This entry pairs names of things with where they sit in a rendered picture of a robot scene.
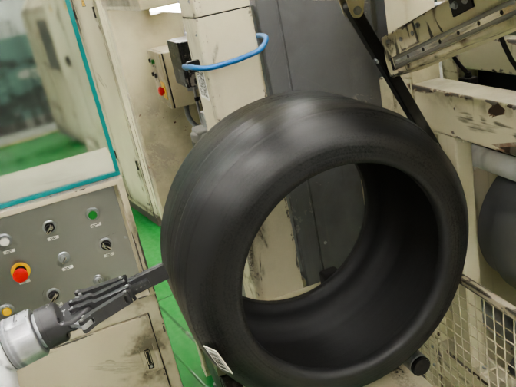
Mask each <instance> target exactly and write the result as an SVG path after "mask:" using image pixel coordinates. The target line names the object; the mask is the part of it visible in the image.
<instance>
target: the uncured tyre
mask: <svg viewBox="0 0 516 387"><path fill-rule="evenodd" d="M347 164H355V166H356V168H357V170H358V172H359V176H360V178H361V181H362V186H363V191H364V199H365V208H364V216H363V221H362V227H361V230H360V232H359V236H358V238H357V241H356V243H355V245H354V247H353V248H352V251H351V252H350V254H349V255H348V257H347V258H346V260H345V261H344V263H343V264H342V265H341V266H340V268H338V269H337V271H335V272H334V274H332V275H331V277H329V278H328V279H327V280H326V281H324V282H323V283H321V284H320V285H318V286H317V287H315V288H314V289H311V290H310V291H308V292H306V293H303V294H301V295H298V296H294V297H292V298H288V299H281V300H258V299H251V298H248V297H245V296H242V285H243V272H244V267H245V264H246V259H247V256H248V253H249V251H250V247H251V246H252V243H253V241H254V239H255V237H256V235H257V233H258V231H259V229H260V228H261V226H262V225H263V222H264V221H265V220H266V218H267V217H268V216H269V215H270V213H271V212H272V211H273V209H274V208H275V207H276V206H277V204H278V203H279V202H280V201H281V200H282V199H283V198H284V197H285V196H287V195H288V194H289V193H290V192H291V191H293V190H294V189H295V188H297V187H298V186H299V185H300V184H302V183H304V182H305V181H307V180H308V179H310V178H312V177H314V176H316V175H317V174H320V173H322V172H324V171H326V170H330V169H332V168H335V167H339V166H343V165H347ZM468 232H469V223H468V207H467V202H466V198H465V192H464V190H463V186H462V184H461V181H460V178H459V176H458V174H457V171H456V169H455V168H454V166H453V164H452V162H451V161H450V159H449V158H448V156H447V155H446V153H445V152H444V151H443V150H442V149H441V147H440V146H439V145H438V144H437V143H436V142H435V141H434V140H433V139H432V138H431V137H430V136H429V135H428V134H427V133H426V132H425V131H424V130H422V129H421V128H420V127H419V126H418V125H417V124H415V123H414V122H412V121H410V120H409V119H408V118H406V117H404V116H402V115H400V114H398V113H396V112H394V111H391V110H389V109H386V108H383V107H379V106H376V105H374V104H369V103H365V102H363V101H358V100H355V99H352V98H348V97H345V96H342V95H339V94H333V93H329V92H325V91H287V92H283V93H278V94H273V95H270V96H268V97H264V98H261V99H259V100H256V101H254V102H251V103H249V104H247V105H245V106H243V107H241V108H239V109H237V110H235V111H234V112H232V113H231V114H229V115H227V116H226V117H225V118H223V119H222V120H221V121H219V122H218V123H217V124H215V125H214V126H213V127H212V128H211V129H209V131H208V132H206V133H205V135H204V136H202V138H201V139H199V141H198V142H197V143H196V144H195V145H194V146H193V148H192V149H191V151H190V152H189V154H188V155H187V156H186V158H185V159H184V161H183V163H182V164H181V165H180V168H179V170H178V172H177V173H176V176H175V178H174V180H173V182H172V184H171V186H170V190H169V193H168V195H167V200H166V203H165V206H164V212H163V216H162V221H161V229H160V251H161V258H162V263H163V265H164V267H165V269H166V271H167V273H168V275H169V277H170V279H167V282H168V285H169V287H170V290H171V292H172V293H173V295H174V298H175V300H176V301H177V305H178V306H179V308H180V311H181V312H182V314H183V316H184V318H185V321H186V323H187V325H188V327H189V329H190V331H191V333H192V335H193V337H194V339H195V340H196V342H197V344H198V346H199V347H200V348H201V349H202V351H203V352H204V354H205V355H206V356H207V357H208V358H209V359H210V361H211V362H212V363H213V364H214V365H215V366H217V367H218V365H217V364H216V363H215V362H214V360H213V359H212V358H211V356H210V355H209V353H208V352H207V351H206V350H205V348H204V347H203V346H207V347H209V348H211V349H214V350H216V351H217V352H218V353H219V355H220V356H221V358H222V359H223V360H224V362H225V363H226V364H227V366H228V367H229V368H230V370H231V371H232V373H233V374H230V373H228V372H226V371H224V370H222V369H220V368H219V367H218V368H219V369H220V370H222V371H223V372H225V373H226V374H227V375H228V376H229V377H231V378H232V379H234V380H235V381H237V382H238V383H240V384H241V385H243V386H245V387H363V386H365V385H368V384H370V383H372V382H374V381H376V380H378V379H380V378H382V377H383V376H385V375H387V374H389V373H390V372H392V371H393V370H395V369H396V368H398V367H399V366H400V365H401V364H402V363H404V362H405V361H406V360H408V359H409V358H410V357H411V356H412V355H413V354H415V353H416V352H417V351H418V350H419V349H420V348H421V347H422V345H423V344H424V343H425V342H426V341H427V340H428V338H429V337H430V336H431V335H432V333H433V332H434V331H435V330H436V328H437V327H438V325H439V323H440V322H441V321H442V319H443V318H444V316H445V314H446V313H447V311H448V308H449V306H450V305H451V303H452V300H453V299H454V297H455V294H456V291H457V289H458V285H459V283H460V280H461V275H462V272H463V269H464V265H465V258H466V254H467V249H468Z"/></svg>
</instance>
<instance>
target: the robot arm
mask: <svg viewBox="0 0 516 387"><path fill-rule="evenodd" d="M168 279H170V277H169V275H168V273H167V271H166V269H165V267H164V265H163V263H158V264H157V265H155V266H152V267H151V268H149V269H147V270H144V271H142V272H140V273H138V274H136V275H134V276H132V277H129V278H127V275H123V276H119V277H116V278H113V279H110V280H108V281H105V282H103V283H99V284H97V285H94V286H91V287H88V288H86V289H78V290H76V291H75V292H74V294H75V298H74V299H72V300H69V301H67V302H66V303H65V304H63V305H62V306H58V305H57V304H56V303H54V302H50V303H47V304H45V305H43V306H41V307H39V308H37V309H34V311H33V312H32V311H31V310H30V309H25V310H23V311H21V312H19V313H16V314H15V315H13V316H10V317H8V318H7V319H3V320H1V322H0V387H20V386H19V383H18V373H17V370H19V369H21V368H24V367H26V366H27V365H29V364H31V363H33V362H35V361H37V360H39V359H41V358H43V357H45V356H47V355H48V354H49V352H50V349H53V348H54V347H56V346H59V345H61V344H62V343H64V342H67V341H68V340H69V339H70V338H71V332H72V331H76V330H78V329H82V330H83V332H84V333H88V332H90V331H91V330H92V329H93V328H94V327H95V326H96V325H98V324H99V323H102V322H103V321H105V320H106V319H108V318H109V317H111V316H113V315H114V314H115V313H117V312H119V311H121V310H122V309H123V308H125V307H126V306H129V305H130V304H132V302H133V300H134V301H135V300H136V299H137V297H136V296H135V295H137V294H138V293H141V292H143V291H145V290H146V289H149V288H151V287H152V286H155V285H157V284H159V283H162V282H163V281H165V280H168ZM132 298H133V299H132Z"/></svg>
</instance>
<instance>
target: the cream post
mask: <svg viewBox="0 0 516 387"><path fill-rule="evenodd" d="M177 3H179V6H180V12H181V15H182V17H183V23H184V28H185V33H184V34H185V35H186V36H187V42H188V45H189V49H190V55H191V58H192V60H196V59H199V61H200V65H213V64H216V63H219V62H222V61H226V60H230V59H232V58H236V57H239V56H241V55H244V54H246V53H248V52H250V51H253V50H255V49H257V48H258V45H257V40H256V33H255V28H254V24H253V17H252V12H251V8H250V0H178V1H177ZM203 73H204V77H205V81H206V84H207V90H208V94H209V98H210V100H209V101H208V100H207V99H205V98H202V97H201V93H200V99H201V102H202V105H203V112H204V115H205V119H206V122H207V129H208V130H209V129H211V128H212V127H213V126H214V125H215V124H217V123H218V122H219V121H221V120H222V119H223V118H225V117H226V116H227V115H229V114H231V113H232V112H234V111H235V110H237V109H239V108H241V107H243V106H245V105H247V104H249V103H251V102H254V101H256V100H259V99H261V98H264V97H267V93H266V86H265V81H264V77H263V69H262V65H261V61H260V54H258V55H255V56H253V57H252V58H248V59H246V60H244V61H241V62H239V63H236V64H232V65H229V66H226V67H223V68H218V69H216V70H212V71H204V72H203ZM195 75H196V79H197V73H196V72H195ZM197 85H198V89H199V92H200V86H199V83H198V80H197ZM243 285H244V288H245V293H246V297H248V298H251V299H258V300H271V299H275V298H278V297H280V296H284V295H286V294H288V293H292V292H294V291H297V290H299V289H302V288H303V281H302V277H301V273H300V268H299V261H298V256H297V252H296V245H295V240H294V236H293V228H292V224H291V220H290V215H289V208H288V203H287V199H286V196H285V197H284V198H283V199H282V200H281V201H280V202H279V203H278V204H277V206H276V207H275V208H274V209H273V211H272V212H271V213H270V215H269V216H268V217H267V218H266V220H265V221H264V222H263V225H262V226H261V228H260V229H259V231H258V233H257V235H256V237H255V239H254V241H253V243H252V246H251V247H250V251H249V253H248V256H247V259H246V264H245V267H244V272H243Z"/></svg>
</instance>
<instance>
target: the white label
mask: <svg viewBox="0 0 516 387"><path fill-rule="evenodd" d="M203 347H204V348H205V350H206V351H207V352H208V353H209V355H210V356H211V358H212V359H213V360H214V362H215V363H216V364H217V365H218V367H219V368H220V369H222V370H224V371H226V372H228V373H230V374H233V373H232V371H231V370H230V368H229V367H228V366H227V364H226V363H225V362H224V360H223V359H222V358H221V356H220V355H219V353H218V352H217V351H216V350H214V349H211V348H209V347H207V346H203Z"/></svg>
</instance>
